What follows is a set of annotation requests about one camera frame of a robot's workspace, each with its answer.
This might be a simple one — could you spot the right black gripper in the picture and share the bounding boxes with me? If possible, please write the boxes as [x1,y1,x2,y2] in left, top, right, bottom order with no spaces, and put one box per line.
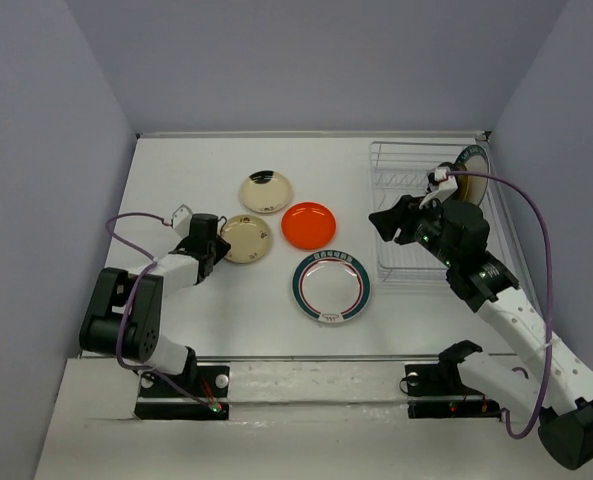
[367,191,459,268]

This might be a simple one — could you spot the cream plate small motifs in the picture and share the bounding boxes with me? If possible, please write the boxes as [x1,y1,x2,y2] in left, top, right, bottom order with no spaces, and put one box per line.
[220,214,273,264]

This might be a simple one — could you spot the brown yellow patterned plate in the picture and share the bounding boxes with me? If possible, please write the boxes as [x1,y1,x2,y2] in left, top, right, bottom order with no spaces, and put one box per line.
[454,170,488,205]

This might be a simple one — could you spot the white plate teal red rim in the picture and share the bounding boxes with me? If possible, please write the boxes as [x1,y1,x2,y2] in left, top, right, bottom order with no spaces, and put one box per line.
[291,249,372,325]

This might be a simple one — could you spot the white plate dark green rim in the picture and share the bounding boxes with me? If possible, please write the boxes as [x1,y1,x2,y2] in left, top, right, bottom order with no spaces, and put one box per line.
[453,144,492,206]

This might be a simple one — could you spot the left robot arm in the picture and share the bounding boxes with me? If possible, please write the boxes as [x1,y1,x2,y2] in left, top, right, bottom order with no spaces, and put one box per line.
[78,206,231,395]

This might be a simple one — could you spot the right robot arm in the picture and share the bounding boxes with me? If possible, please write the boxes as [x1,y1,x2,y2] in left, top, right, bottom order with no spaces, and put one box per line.
[369,195,593,470]

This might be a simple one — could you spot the cream plate black brush mark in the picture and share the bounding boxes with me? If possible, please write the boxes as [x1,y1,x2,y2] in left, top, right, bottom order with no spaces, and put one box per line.
[239,170,293,214]

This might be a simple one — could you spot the orange plate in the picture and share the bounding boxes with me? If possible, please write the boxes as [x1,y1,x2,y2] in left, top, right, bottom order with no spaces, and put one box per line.
[281,202,337,250]

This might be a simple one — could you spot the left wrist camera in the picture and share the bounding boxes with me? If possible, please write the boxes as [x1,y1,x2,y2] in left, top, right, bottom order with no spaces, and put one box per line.
[161,204,193,238]

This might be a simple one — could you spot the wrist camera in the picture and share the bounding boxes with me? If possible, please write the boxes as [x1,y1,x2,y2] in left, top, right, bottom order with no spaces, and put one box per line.
[420,170,458,209]
[161,204,193,238]

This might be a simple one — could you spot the white wire dish rack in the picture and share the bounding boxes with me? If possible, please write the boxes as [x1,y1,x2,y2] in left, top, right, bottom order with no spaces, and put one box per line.
[368,141,520,286]

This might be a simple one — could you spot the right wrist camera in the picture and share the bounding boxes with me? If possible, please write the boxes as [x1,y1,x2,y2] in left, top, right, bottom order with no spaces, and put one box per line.
[420,170,458,209]

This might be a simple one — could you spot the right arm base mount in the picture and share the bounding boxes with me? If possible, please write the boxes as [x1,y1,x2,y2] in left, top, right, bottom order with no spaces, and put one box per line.
[399,363,502,419]

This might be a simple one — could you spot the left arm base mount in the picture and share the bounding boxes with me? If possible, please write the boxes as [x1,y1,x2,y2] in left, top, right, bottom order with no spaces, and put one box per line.
[133,364,230,421]

